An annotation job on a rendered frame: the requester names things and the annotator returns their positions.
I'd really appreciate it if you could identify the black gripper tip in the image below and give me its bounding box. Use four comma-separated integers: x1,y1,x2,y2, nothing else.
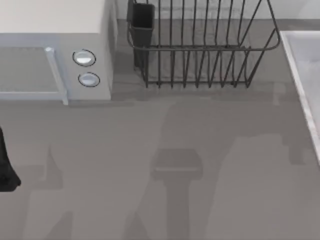
0,127,22,193

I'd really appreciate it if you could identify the white sink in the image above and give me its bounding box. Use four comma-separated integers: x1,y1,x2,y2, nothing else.
279,30,320,168

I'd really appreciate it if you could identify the dark wire dish rack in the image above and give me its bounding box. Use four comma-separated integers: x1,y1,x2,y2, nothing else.
126,0,281,89

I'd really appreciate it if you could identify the black utensil cup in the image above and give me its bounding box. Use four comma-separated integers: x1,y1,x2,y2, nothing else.
126,0,156,68

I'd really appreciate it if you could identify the pale microwave oven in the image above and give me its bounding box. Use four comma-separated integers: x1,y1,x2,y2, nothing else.
0,0,119,106

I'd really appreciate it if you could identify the microwave glass door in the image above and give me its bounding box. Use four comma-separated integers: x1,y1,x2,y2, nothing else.
0,33,69,106

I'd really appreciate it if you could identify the silver microwave knob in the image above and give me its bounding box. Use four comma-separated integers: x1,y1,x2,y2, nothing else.
77,71,101,88
72,48,97,68

